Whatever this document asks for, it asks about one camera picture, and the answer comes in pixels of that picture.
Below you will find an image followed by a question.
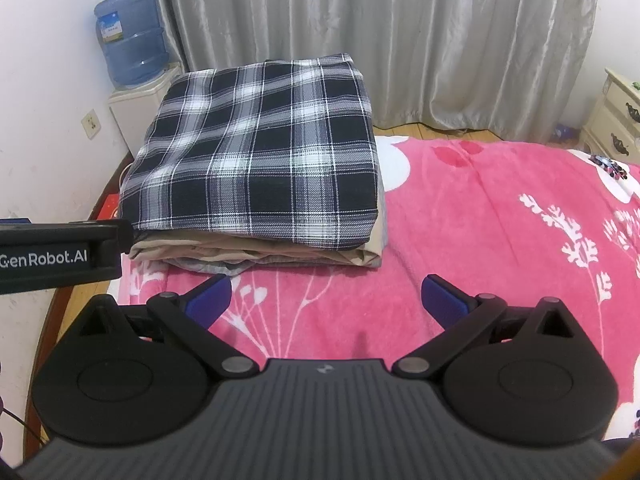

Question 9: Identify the black white plaid shirt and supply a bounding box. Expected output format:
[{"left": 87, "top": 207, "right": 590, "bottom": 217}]
[{"left": 120, "top": 52, "right": 383, "bottom": 251}]

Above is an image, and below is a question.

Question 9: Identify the blue water bottle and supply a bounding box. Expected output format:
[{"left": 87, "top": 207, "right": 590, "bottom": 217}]
[{"left": 94, "top": 0, "right": 170, "bottom": 88}]

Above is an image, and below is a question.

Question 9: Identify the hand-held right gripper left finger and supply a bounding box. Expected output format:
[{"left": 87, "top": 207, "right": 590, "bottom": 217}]
[{"left": 80, "top": 275, "right": 261, "bottom": 379}]

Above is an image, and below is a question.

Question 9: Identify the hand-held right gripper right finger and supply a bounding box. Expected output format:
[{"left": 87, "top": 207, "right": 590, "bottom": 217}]
[{"left": 392, "top": 274, "right": 576, "bottom": 378}]

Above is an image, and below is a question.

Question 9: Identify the beige folded garment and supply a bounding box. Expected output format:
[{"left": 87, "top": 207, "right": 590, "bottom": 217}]
[{"left": 127, "top": 200, "right": 388, "bottom": 273}]

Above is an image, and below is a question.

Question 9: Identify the grey folded garment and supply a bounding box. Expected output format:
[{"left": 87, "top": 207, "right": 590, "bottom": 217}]
[{"left": 165, "top": 180, "right": 391, "bottom": 277}]

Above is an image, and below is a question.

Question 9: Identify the red box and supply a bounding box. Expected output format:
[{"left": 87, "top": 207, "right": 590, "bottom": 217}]
[{"left": 95, "top": 192, "right": 123, "bottom": 221}]

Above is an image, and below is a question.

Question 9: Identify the white wall socket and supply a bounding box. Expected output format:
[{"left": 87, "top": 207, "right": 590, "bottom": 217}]
[{"left": 80, "top": 109, "right": 103, "bottom": 142}]

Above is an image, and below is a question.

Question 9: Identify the white water dispenser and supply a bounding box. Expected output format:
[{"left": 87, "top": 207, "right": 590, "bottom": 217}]
[{"left": 107, "top": 62, "right": 186, "bottom": 161}]

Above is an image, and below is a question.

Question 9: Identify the cream nightstand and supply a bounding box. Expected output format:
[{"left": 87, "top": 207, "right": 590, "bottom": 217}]
[{"left": 577, "top": 66, "right": 640, "bottom": 166}]

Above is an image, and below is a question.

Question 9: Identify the grey curtain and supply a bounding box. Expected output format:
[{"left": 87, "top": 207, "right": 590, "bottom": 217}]
[{"left": 122, "top": 0, "right": 603, "bottom": 136}]

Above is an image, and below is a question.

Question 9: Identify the pink floral printed blanket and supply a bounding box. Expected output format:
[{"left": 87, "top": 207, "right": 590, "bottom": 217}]
[{"left": 107, "top": 135, "right": 640, "bottom": 441}]

